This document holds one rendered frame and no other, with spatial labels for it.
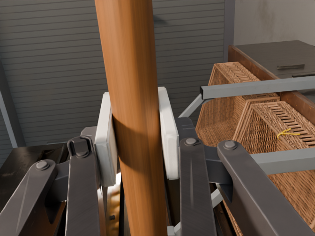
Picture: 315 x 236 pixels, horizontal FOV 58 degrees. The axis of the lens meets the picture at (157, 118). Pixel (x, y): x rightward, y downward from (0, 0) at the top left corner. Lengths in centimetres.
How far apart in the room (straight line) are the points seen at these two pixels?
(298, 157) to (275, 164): 6
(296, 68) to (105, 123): 148
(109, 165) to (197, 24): 345
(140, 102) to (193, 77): 354
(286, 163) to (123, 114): 64
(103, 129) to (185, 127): 5
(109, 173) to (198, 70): 355
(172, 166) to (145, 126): 3
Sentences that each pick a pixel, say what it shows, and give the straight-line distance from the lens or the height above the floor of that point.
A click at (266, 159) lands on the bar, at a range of 75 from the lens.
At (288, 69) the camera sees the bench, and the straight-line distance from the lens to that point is 158.
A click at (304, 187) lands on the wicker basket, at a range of 128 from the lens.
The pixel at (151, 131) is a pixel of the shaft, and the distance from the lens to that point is 17.
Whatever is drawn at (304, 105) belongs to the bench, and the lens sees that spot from 121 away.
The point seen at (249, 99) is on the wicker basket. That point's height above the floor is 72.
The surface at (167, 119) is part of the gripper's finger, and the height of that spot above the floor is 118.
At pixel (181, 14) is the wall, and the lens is 354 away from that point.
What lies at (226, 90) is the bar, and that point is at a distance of 116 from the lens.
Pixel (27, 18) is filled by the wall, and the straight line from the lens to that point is 368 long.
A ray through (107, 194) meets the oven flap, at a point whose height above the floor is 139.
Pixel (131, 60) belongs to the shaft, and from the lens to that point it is 15.
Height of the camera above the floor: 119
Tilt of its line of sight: 3 degrees down
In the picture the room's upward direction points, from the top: 96 degrees counter-clockwise
